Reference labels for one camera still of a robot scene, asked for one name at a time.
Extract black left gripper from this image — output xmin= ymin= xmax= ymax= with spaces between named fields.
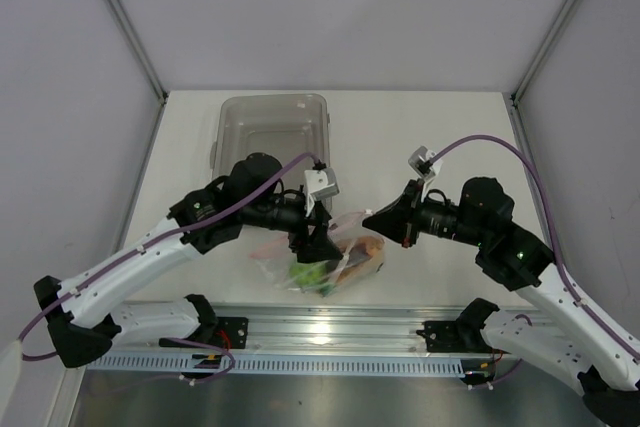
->
xmin=241 ymin=192 xmax=343 ymax=263

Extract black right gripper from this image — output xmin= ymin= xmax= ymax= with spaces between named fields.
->
xmin=362 ymin=179 xmax=488 ymax=249

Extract green lime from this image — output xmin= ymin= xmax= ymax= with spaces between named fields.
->
xmin=289 ymin=262 xmax=327 ymax=289

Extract clear zip top bag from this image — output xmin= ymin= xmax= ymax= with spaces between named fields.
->
xmin=249 ymin=209 xmax=386 ymax=298

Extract red yellow mango slice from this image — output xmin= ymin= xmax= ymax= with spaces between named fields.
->
xmin=331 ymin=235 xmax=385 ymax=283

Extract green onion stalks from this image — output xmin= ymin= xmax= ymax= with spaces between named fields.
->
xmin=314 ymin=269 xmax=342 ymax=297

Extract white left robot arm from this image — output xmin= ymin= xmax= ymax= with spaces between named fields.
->
xmin=34 ymin=153 xmax=343 ymax=368

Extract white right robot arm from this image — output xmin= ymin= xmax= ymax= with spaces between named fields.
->
xmin=363 ymin=177 xmax=639 ymax=426

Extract clear plastic food bin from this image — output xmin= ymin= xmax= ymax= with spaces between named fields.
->
xmin=211 ymin=93 xmax=330 ymax=178

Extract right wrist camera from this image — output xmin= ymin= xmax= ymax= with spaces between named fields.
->
xmin=408 ymin=146 xmax=443 ymax=194

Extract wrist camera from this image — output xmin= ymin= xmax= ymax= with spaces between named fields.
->
xmin=303 ymin=161 xmax=340 ymax=217
xmin=408 ymin=146 xmax=443 ymax=194

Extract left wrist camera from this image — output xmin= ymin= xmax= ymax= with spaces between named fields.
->
xmin=303 ymin=161 xmax=340 ymax=217

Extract aluminium table edge rail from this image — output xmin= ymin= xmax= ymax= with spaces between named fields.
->
xmin=67 ymin=304 xmax=566 ymax=352

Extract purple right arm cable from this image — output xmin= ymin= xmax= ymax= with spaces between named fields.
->
xmin=429 ymin=134 xmax=640 ymax=363

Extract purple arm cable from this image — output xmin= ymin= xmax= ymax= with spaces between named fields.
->
xmin=18 ymin=151 xmax=321 ymax=391
xmin=429 ymin=134 xmax=640 ymax=363

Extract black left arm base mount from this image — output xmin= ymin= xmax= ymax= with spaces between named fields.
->
xmin=158 ymin=317 xmax=248 ymax=350

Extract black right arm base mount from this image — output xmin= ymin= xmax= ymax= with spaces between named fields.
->
xmin=415 ymin=298 xmax=500 ymax=354

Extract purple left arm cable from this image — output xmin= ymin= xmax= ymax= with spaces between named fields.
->
xmin=18 ymin=151 xmax=321 ymax=391

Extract white slotted cable duct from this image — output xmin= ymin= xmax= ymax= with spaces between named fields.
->
xmin=88 ymin=351 xmax=465 ymax=378

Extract right corner aluminium post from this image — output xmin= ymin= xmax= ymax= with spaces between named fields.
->
xmin=510 ymin=0 xmax=583 ymax=108

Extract corner aluminium post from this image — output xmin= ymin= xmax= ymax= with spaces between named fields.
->
xmin=74 ymin=0 xmax=169 ymax=104
xmin=510 ymin=0 xmax=583 ymax=108

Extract left corner aluminium post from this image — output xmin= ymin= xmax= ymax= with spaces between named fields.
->
xmin=74 ymin=0 xmax=169 ymax=104

